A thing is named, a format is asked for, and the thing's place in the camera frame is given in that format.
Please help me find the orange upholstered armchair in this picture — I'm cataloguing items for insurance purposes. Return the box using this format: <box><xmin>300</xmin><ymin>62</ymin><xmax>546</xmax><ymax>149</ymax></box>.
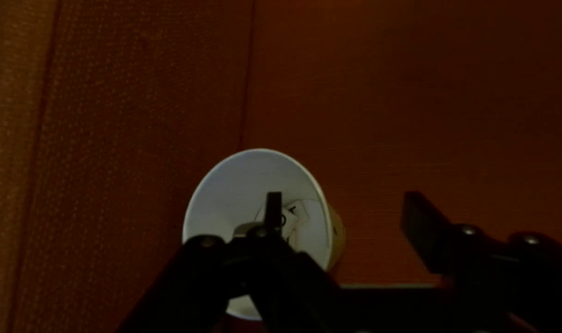
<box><xmin>0</xmin><ymin>0</ymin><xmax>562</xmax><ymax>333</ymax></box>

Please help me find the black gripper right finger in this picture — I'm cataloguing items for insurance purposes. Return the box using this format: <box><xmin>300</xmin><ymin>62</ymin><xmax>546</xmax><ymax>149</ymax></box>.
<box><xmin>400</xmin><ymin>188</ymin><xmax>562</xmax><ymax>333</ymax></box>

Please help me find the white speckled paper cup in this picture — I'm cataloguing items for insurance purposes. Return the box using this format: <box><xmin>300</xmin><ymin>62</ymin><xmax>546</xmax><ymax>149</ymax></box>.
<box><xmin>182</xmin><ymin>145</ymin><xmax>348</xmax><ymax>321</ymax></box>

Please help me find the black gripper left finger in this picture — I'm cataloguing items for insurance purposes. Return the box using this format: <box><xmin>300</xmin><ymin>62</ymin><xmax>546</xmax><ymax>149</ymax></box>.
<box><xmin>115</xmin><ymin>190</ymin><xmax>346</xmax><ymax>333</ymax></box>

